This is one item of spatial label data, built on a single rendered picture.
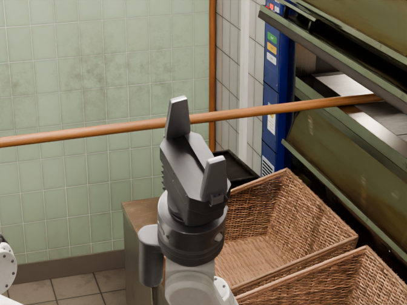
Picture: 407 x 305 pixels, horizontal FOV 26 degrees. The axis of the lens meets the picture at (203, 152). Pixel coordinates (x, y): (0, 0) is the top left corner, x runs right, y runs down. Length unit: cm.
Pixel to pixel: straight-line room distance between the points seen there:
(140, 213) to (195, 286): 229
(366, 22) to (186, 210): 157
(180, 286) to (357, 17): 157
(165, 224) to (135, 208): 238
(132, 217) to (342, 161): 96
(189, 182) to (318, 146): 194
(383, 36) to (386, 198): 47
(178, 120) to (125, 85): 281
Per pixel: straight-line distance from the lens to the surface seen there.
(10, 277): 130
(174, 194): 109
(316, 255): 268
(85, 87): 385
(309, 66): 311
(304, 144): 304
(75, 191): 401
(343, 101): 280
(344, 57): 240
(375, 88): 225
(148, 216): 341
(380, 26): 249
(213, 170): 99
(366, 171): 269
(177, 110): 106
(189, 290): 116
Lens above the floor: 211
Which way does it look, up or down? 23 degrees down
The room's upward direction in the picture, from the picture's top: straight up
